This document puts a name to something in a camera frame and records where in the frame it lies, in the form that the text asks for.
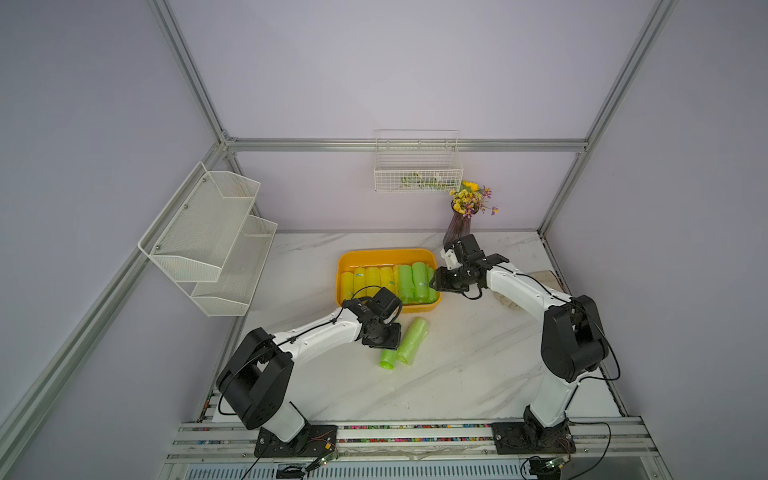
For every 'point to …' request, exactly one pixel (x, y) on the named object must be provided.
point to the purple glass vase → (459, 226)
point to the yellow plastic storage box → (387, 257)
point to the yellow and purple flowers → (469, 198)
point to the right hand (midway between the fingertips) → (437, 287)
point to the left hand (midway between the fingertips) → (392, 345)
